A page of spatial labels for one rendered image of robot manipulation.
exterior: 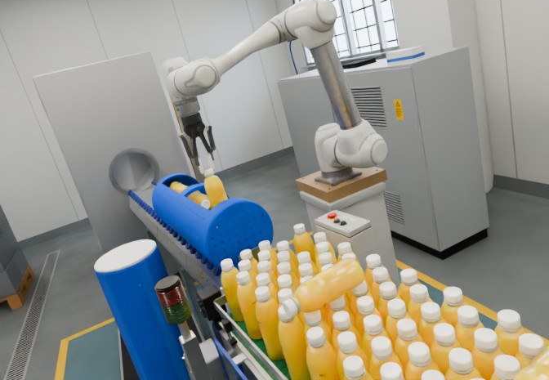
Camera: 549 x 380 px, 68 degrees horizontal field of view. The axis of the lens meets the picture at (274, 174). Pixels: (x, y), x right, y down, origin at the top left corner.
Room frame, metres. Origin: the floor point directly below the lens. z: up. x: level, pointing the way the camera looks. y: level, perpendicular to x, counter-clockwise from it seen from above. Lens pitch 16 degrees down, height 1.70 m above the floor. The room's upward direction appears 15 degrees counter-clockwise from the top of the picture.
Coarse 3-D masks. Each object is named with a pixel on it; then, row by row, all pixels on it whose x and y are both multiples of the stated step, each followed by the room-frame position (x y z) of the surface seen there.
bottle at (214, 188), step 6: (210, 174) 1.56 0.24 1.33; (210, 180) 1.55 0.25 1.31; (216, 180) 1.55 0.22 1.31; (210, 186) 1.54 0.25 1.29; (216, 186) 1.54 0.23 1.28; (222, 186) 1.56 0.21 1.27; (210, 192) 1.53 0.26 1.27; (216, 192) 1.53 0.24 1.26; (222, 192) 1.54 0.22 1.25; (210, 198) 1.54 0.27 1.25; (216, 198) 1.53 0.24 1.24; (222, 198) 1.53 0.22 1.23
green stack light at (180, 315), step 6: (186, 300) 0.89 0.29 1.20; (162, 306) 0.88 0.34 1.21; (174, 306) 0.87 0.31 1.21; (180, 306) 0.87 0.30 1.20; (186, 306) 0.88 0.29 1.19; (168, 312) 0.87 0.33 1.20; (174, 312) 0.87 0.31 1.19; (180, 312) 0.87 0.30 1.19; (186, 312) 0.88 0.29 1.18; (168, 318) 0.87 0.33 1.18; (174, 318) 0.87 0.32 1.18; (180, 318) 0.87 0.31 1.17; (186, 318) 0.87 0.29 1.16
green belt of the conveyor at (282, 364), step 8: (240, 328) 1.16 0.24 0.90; (248, 336) 1.11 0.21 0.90; (256, 344) 1.06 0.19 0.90; (264, 344) 1.05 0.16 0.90; (264, 352) 1.02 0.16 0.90; (272, 360) 0.98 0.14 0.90; (280, 360) 0.97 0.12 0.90; (264, 368) 0.96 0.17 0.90; (280, 368) 0.94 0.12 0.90; (272, 376) 0.92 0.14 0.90; (288, 376) 0.90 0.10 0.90
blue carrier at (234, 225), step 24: (168, 192) 1.95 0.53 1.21; (192, 192) 1.79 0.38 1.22; (168, 216) 1.84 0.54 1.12; (192, 216) 1.56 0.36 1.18; (216, 216) 1.41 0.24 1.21; (240, 216) 1.45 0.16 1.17; (264, 216) 1.49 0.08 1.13; (192, 240) 1.54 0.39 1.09; (216, 240) 1.40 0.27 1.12; (240, 240) 1.44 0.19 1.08; (216, 264) 1.39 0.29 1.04
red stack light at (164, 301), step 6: (180, 282) 0.90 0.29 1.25; (174, 288) 0.87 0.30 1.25; (180, 288) 0.88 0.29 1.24; (162, 294) 0.87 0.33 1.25; (168, 294) 0.87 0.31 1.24; (174, 294) 0.87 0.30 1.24; (180, 294) 0.88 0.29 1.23; (162, 300) 0.87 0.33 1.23; (168, 300) 0.87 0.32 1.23; (174, 300) 0.87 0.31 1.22; (180, 300) 0.88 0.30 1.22; (168, 306) 0.87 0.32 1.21
